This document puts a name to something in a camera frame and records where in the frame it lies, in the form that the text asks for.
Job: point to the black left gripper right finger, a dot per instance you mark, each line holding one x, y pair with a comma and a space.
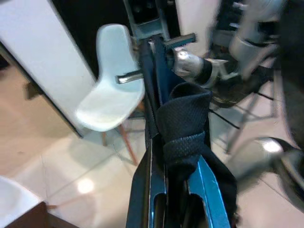
209, 194

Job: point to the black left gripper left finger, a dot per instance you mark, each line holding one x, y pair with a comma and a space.
142, 190

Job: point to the navy T-shirt white lettering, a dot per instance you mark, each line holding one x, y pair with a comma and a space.
183, 114

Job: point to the dark brown wooden table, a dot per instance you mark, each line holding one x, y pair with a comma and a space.
47, 216

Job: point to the white shell chair wooden legs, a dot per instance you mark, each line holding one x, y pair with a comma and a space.
109, 95
14, 202

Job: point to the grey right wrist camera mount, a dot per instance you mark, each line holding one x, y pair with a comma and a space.
223, 71

